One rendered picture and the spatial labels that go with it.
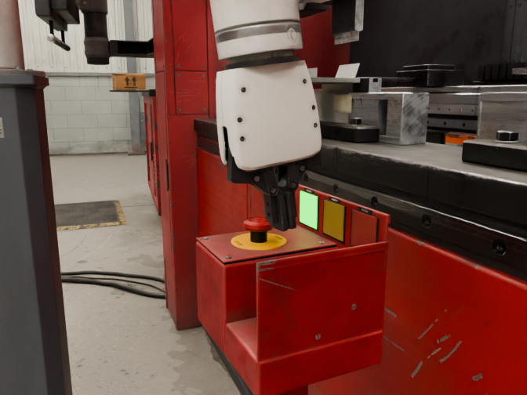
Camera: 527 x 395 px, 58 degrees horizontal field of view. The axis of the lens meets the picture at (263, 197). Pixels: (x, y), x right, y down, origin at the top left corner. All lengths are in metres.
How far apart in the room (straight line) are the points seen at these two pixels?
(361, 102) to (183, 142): 1.00
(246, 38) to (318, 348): 0.32
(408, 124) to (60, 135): 7.57
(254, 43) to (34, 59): 7.87
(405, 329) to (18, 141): 0.73
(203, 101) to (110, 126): 6.36
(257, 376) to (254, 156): 0.22
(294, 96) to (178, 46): 1.41
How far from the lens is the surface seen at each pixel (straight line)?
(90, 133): 8.21
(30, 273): 1.02
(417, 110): 0.93
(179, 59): 1.86
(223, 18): 0.46
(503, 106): 0.75
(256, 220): 0.61
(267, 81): 0.46
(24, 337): 1.07
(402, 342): 0.78
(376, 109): 0.97
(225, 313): 0.57
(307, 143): 0.49
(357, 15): 1.10
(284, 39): 0.46
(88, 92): 8.19
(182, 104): 1.86
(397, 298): 0.76
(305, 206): 0.67
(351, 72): 1.12
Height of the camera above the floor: 0.97
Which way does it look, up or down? 12 degrees down
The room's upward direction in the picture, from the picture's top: straight up
